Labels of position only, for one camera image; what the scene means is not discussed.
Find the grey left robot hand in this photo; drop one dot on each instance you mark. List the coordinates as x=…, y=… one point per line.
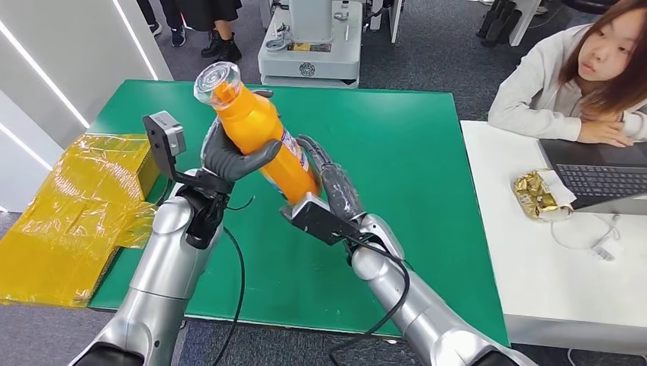
x=220, y=156

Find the person's right hand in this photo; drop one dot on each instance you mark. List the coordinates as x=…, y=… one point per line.
x=606, y=135

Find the person's left hand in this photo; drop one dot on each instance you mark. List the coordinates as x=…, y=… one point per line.
x=601, y=116

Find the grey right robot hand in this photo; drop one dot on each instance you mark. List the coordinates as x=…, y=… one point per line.
x=341, y=192

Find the orange plastic bottle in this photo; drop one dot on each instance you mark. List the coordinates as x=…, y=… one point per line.
x=253, y=121

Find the white robot base machine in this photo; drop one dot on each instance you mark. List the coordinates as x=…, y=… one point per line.
x=313, y=60

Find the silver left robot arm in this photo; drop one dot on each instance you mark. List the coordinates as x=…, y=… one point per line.
x=161, y=273

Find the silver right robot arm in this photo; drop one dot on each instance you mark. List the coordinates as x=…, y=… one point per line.
x=419, y=313

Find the dark laptop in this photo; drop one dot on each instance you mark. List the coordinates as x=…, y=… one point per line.
x=596, y=172

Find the person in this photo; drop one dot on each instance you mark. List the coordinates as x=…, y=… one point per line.
x=541, y=91
x=217, y=20
x=177, y=35

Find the gold foil snack wrapper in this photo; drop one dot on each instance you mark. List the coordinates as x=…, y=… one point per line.
x=533, y=194

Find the yellow film wrapped cardboard box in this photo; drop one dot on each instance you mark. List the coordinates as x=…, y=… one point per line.
x=65, y=217

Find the white desk panel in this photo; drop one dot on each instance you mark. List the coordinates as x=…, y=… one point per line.
x=394, y=17

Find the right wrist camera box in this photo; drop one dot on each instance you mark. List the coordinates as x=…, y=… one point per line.
x=318, y=222

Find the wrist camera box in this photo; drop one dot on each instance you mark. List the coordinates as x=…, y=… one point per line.
x=164, y=136
x=318, y=222

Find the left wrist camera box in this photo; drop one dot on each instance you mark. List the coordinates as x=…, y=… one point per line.
x=164, y=136

